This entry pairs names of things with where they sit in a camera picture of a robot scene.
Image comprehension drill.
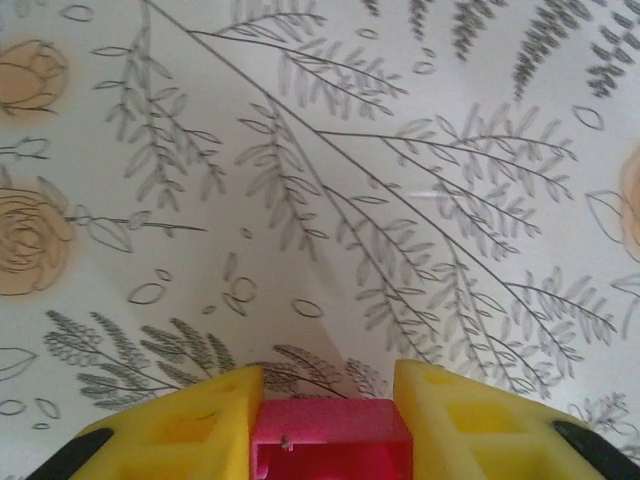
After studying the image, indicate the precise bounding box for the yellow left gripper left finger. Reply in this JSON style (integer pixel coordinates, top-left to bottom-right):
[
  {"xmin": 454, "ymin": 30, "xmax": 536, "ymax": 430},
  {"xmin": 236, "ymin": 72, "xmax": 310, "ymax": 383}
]
[{"xmin": 28, "ymin": 364, "xmax": 265, "ymax": 480}]

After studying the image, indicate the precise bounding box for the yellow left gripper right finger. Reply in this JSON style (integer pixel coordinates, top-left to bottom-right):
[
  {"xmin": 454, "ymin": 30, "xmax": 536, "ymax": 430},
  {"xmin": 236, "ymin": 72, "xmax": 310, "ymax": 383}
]
[{"xmin": 393, "ymin": 358, "xmax": 640, "ymax": 480}]

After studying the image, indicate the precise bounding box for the pink lego block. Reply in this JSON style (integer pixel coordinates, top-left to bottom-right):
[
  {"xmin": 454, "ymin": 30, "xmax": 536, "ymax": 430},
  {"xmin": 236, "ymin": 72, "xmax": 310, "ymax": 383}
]
[{"xmin": 249, "ymin": 397, "xmax": 416, "ymax": 480}]

